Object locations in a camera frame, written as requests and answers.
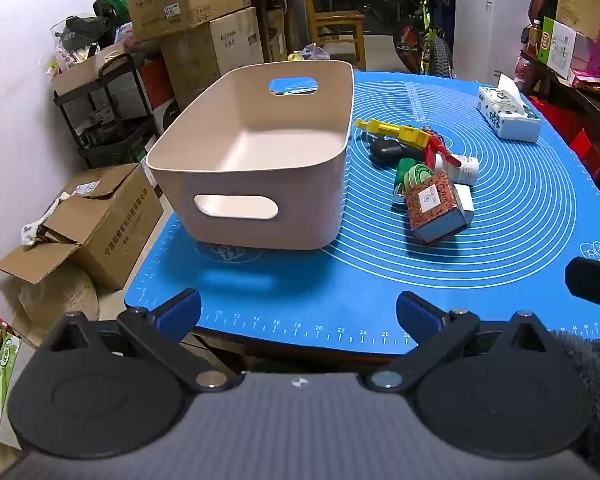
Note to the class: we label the green tape roll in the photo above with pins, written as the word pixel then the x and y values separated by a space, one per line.
pixel 420 175

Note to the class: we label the red silver hero figure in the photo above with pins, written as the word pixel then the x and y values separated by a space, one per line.
pixel 432 147

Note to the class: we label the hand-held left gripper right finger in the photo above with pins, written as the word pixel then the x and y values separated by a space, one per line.
pixel 415 310

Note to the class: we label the small white box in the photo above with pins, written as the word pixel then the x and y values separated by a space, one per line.
pixel 464 200

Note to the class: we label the burlap sack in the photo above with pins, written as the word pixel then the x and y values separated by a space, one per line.
pixel 55 295

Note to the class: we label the translucent plastic bag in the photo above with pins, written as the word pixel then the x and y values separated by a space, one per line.
pixel 315 52

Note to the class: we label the blue silicone mat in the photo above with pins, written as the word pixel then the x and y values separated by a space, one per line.
pixel 520 240

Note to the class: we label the dark fuzzy garment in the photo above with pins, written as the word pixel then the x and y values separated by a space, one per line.
pixel 595 375

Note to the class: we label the red cardboard box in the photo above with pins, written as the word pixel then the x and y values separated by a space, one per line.
pixel 155 82

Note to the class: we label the yellow toy utility knife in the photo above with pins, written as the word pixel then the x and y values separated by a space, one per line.
pixel 400 132

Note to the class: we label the wooden chair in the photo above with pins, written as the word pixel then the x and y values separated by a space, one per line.
pixel 337 22

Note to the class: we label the white faced cardboard box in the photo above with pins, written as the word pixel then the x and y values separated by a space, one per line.
pixel 230 45

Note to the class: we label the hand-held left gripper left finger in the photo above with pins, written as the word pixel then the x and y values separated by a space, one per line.
pixel 180 310

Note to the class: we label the open cardboard carton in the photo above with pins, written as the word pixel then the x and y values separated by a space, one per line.
pixel 115 225

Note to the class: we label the green white product box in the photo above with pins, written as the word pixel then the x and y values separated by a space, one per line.
pixel 560 47

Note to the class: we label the patterned tissue box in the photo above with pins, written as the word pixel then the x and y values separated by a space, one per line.
pixel 505 115

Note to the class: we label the green white carton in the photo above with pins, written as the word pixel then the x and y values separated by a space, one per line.
pixel 5 375

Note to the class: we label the beige plastic storage bin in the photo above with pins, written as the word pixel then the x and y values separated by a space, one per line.
pixel 260 195

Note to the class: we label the black utility cart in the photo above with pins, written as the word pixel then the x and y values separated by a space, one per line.
pixel 110 155

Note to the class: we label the white chest freezer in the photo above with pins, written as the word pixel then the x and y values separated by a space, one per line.
pixel 485 35

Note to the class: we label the red patterned box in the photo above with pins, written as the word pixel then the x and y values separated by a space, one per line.
pixel 430 210

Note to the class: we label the white pill bottle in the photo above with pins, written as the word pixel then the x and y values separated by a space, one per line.
pixel 462 167

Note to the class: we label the amber drink bottle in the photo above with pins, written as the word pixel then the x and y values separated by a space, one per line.
pixel 532 40

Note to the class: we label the kraft paper bag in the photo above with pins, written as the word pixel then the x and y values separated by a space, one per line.
pixel 85 67

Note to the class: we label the cardboard box blue print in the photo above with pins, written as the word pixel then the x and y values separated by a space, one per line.
pixel 180 0

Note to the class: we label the green bicycle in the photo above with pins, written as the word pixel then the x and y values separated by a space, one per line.
pixel 437 55

